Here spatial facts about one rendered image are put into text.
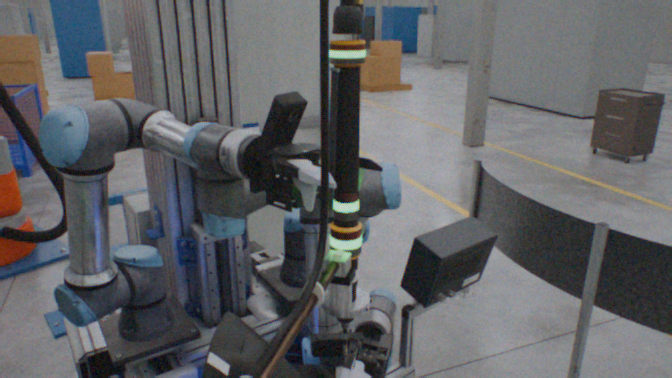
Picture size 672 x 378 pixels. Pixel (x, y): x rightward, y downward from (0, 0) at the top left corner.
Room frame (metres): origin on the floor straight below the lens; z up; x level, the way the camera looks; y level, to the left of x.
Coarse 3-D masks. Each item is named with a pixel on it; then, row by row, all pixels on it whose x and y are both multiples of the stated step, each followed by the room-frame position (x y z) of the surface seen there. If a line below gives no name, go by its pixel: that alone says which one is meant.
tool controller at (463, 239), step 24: (432, 240) 1.28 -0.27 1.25; (456, 240) 1.29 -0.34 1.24; (480, 240) 1.31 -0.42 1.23; (408, 264) 1.30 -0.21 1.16; (432, 264) 1.23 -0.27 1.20; (456, 264) 1.25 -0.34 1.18; (480, 264) 1.35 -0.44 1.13; (408, 288) 1.29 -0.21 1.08; (432, 288) 1.23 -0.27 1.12; (456, 288) 1.31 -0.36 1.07
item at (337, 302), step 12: (324, 264) 0.57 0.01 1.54; (348, 264) 0.58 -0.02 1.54; (336, 276) 0.57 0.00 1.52; (348, 276) 0.57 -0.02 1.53; (336, 288) 0.59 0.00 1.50; (348, 288) 0.58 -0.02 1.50; (360, 288) 0.65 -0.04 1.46; (324, 300) 0.62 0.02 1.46; (336, 300) 0.59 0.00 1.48; (348, 300) 0.58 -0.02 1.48; (360, 300) 0.62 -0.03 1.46; (336, 312) 0.59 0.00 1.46; (348, 312) 0.58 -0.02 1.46; (360, 312) 0.59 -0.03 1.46
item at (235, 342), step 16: (224, 320) 0.60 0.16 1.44; (240, 320) 0.62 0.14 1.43; (224, 336) 0.56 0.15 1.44; (240, 336) 0.58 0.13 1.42; (256, 336) 0.61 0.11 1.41; (208, 352) 0.52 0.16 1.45; (224, 352) 0.54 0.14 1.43; (240, 352) 0.56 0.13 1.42; (256, 352) 0.58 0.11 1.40; (208, 368) 0.50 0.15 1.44; (240, 368) 0.53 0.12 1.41; (288, 368) 0.59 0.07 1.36
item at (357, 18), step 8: (344, 0) 0.62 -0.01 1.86; (352, 0) 0.62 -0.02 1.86; (336, 8) 0.62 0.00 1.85; (344, 8) 0.61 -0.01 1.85; (352, 8) 0.61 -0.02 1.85; (336, 16) 0.61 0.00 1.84; (344, 16) 0.61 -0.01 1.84; (352, 16) 0.61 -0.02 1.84; (360, 16) 0.61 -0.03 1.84; (336, 24) 0.61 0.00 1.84; (344, 24) 0.61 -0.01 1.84; (352, 24) 0.61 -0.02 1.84; (360, 24) 0.61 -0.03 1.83; (336, 32) 0.61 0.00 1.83; (344, 32) 0.61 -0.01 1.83; (352, 32) 0.61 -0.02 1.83; (360, 32) 0.61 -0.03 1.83; (352, 264) 0.61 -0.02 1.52; (352, 288) 0.61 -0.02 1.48; (352, 296) 0.61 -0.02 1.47; (344, 320) 0.61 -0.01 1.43; (352, 320) 0.62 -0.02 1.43
